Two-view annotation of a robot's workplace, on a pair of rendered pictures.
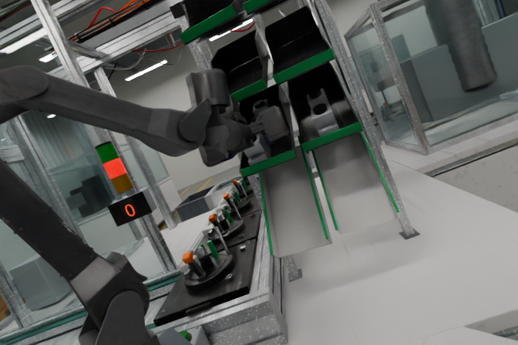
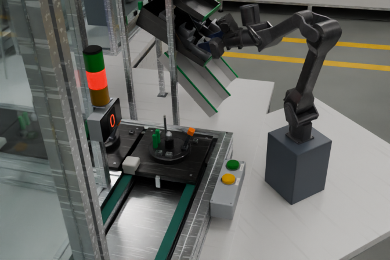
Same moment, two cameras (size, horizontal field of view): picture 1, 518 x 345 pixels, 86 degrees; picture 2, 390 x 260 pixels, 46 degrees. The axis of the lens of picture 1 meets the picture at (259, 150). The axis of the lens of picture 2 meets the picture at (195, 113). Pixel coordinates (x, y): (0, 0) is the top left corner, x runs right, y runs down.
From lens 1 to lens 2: 1.62 m
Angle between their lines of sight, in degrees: 79
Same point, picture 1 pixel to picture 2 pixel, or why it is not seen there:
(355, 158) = not seen: hidden behind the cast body
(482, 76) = not seen: outside the picture
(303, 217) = (205, 91)
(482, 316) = (266, 109)
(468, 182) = not seen: hidden behind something
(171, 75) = not seen: outside the picture
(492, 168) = (148, 62)
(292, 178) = (185, 69)
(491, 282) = (254, 100)
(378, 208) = (223, 79)
